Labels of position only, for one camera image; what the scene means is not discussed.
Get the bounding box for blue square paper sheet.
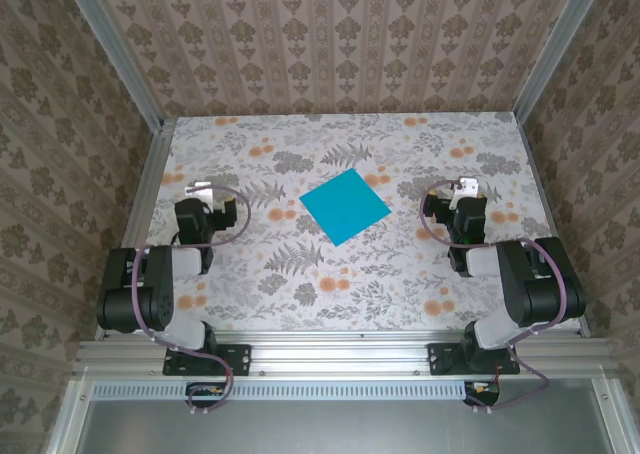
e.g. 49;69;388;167
298;167;392;248

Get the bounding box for floral patterned table cover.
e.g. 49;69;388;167
122;113;585;334

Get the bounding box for grey metal panel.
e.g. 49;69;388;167
74;398;609;454

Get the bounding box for aluminium side rail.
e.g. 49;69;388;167
514;112;594;340
93;118;176;343

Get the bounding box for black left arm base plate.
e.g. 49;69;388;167
162;342;252;378

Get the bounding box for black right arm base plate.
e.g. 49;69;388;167
427;342;521;378

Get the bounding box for aluminium cross rail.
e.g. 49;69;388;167
73;336;617;378

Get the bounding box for black cable outlet box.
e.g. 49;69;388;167
462;381;501;408

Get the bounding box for aluminium corner post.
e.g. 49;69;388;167
512;0;610;125
58;0;166;130

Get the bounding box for grey slotted cable duct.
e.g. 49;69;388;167
92;379;469;402

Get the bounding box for aluminium lower frame bar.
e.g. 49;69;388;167
44;377;96;454
591;377;629;454

